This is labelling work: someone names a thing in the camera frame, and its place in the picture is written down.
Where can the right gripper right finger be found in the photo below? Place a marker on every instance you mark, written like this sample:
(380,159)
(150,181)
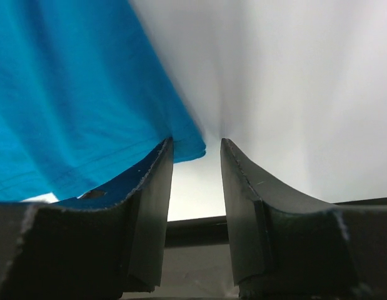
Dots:
(285,244)

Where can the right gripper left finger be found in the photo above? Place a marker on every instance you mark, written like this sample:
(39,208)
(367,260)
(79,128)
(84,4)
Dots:
(99,246)

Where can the blue polo shirt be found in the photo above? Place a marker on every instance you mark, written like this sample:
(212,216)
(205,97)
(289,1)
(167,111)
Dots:
(83,97)

